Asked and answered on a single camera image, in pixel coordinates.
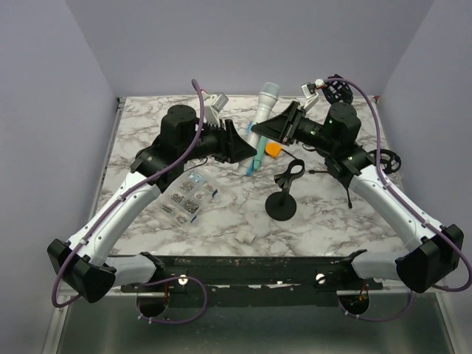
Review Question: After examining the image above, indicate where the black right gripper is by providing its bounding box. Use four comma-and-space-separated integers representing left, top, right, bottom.
251, 101, 337, 154

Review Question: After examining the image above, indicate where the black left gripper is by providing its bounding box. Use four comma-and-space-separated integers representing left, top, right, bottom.
180, 118, 257, 164

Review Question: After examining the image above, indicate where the blue microphone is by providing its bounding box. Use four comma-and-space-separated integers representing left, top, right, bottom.
243, 119, 259, 176

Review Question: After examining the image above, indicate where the white microphone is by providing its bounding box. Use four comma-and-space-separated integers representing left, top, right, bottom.
237, 82, 280, 176

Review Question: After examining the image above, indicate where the black round-base microphone stand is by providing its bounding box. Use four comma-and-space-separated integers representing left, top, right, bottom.
265, 159, 305, 221

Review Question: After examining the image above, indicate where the black shock-mount tripod stand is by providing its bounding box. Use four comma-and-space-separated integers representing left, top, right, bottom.
308, 148, 402, 209

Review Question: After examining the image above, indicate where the mint green microphone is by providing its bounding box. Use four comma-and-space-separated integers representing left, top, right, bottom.
252, 136, 267, 171

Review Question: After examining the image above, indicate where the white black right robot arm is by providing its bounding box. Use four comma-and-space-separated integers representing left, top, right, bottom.
251, 101, 464, 293

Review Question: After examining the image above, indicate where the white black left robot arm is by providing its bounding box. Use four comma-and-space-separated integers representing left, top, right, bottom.
47, 105, 256, 308

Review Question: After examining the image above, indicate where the orange tape measure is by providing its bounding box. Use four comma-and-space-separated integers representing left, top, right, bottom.
265, 142, 282, 159

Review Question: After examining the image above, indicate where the clear plastic screw box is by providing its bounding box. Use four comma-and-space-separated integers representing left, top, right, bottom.
156, 168, 220, 227

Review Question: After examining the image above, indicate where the small white plastic fitting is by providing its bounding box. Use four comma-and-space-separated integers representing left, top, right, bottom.
235, 230, 255, 244

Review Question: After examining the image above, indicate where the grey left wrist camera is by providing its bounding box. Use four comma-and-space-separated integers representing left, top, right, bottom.
202, 90, 229, 127

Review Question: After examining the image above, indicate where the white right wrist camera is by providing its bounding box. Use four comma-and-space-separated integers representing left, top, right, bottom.
301, 79, 325, 113

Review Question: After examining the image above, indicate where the black shock-mount stand round base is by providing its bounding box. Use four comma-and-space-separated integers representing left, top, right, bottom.
322, 74, 353, 105

